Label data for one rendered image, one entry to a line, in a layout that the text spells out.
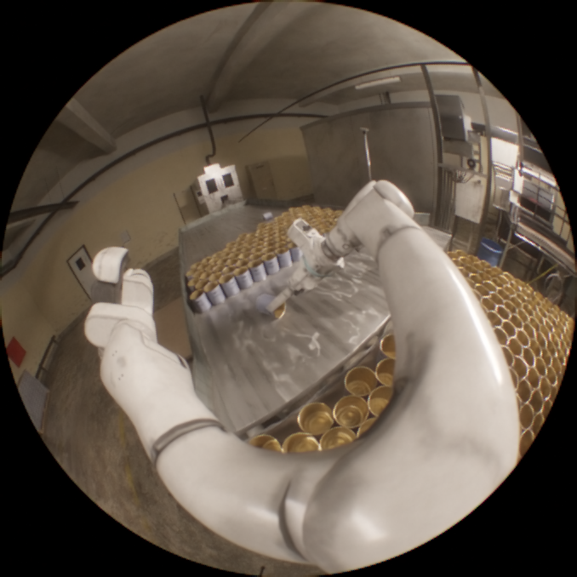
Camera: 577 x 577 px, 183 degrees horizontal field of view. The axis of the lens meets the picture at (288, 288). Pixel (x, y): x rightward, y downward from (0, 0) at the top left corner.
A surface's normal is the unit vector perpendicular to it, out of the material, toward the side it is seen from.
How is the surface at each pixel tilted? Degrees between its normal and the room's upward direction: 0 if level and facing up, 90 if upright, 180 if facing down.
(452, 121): 90
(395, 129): 90
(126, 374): 15
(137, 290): 90
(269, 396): 0
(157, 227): 90
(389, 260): 58
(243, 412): 0
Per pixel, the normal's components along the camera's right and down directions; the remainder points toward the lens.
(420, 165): -0.82, 0.47
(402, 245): -0.70, -0.57
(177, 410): 0.18, -0.98
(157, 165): 0.55, 0.43
